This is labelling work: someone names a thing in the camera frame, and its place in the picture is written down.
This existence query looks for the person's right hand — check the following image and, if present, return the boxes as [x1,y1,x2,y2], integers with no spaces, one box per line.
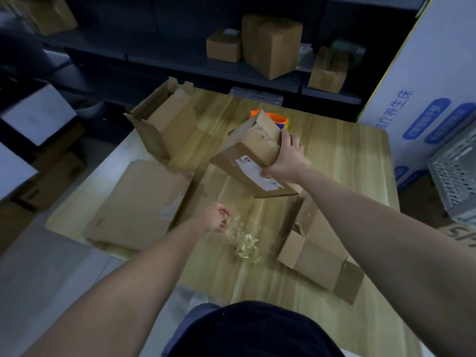
[259,128,312,184]

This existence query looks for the person's left hand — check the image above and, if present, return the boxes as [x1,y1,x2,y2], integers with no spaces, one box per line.
[200,202,232,234]

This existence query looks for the clear tape wad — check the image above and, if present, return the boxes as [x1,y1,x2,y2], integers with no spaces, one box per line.
[227,221,265,264]

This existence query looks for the brown cardboard box white label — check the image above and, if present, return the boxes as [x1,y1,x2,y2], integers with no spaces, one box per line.
[210,109,304,199]

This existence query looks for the cluster of cardboard boxes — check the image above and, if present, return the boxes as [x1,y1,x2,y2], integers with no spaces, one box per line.
[123,77,198,160]

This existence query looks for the white plastic crate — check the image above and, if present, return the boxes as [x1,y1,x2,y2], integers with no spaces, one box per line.
[426,122,476,227]

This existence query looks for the person's left forearm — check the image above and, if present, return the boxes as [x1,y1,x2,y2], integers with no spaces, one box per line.
[22,215,213,357]

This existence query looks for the person's right forearm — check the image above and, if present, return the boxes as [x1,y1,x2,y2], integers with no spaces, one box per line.
[296,163,476,357]

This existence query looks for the person's blue jeans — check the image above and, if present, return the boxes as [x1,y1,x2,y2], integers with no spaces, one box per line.
[162,302,220,357]

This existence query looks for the person's dark shirt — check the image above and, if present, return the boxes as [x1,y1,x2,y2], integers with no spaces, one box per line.
[163,300,345,357]

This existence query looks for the orange blue yellow tape roll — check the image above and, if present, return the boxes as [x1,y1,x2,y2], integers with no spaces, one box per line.
[249,109,291,130]

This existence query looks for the small sealed brown carton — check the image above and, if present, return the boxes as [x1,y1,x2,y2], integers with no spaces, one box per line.
[307,46,350,95]

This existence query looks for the large sealed brown carton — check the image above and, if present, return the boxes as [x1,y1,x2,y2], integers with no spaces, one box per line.
[241,13,304,81]

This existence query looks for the grey wrapped item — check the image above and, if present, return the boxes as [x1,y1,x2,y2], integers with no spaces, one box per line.
[331,39,367,67]

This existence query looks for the small carton with white label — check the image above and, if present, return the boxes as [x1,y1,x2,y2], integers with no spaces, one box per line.
[206,28,242,63]

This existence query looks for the dark metal shelf unit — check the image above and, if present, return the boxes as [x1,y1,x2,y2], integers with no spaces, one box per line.
[0,0,428,145]

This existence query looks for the white plastic bag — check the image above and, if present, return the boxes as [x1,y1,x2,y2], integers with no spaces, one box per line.
[74,100,105,121]

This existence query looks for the dim brown flattened carton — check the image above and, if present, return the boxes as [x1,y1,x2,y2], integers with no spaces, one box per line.
[11,122,88,212]

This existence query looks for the large white printed carton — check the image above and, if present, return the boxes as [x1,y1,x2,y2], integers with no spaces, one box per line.
[357,0,476,190]

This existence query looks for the large brown carton black logo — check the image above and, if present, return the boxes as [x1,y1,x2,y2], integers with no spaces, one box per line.
[400,174,476,249]

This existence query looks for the white flat board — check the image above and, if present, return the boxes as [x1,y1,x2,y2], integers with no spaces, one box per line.
[0,83,78,147]
[0,143,39,201]

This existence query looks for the black plastic crate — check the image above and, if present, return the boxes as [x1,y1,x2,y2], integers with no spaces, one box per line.
[0,76,49,116]

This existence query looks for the brown carton with black print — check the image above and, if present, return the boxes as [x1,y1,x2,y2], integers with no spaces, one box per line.
[22,0,79,37]

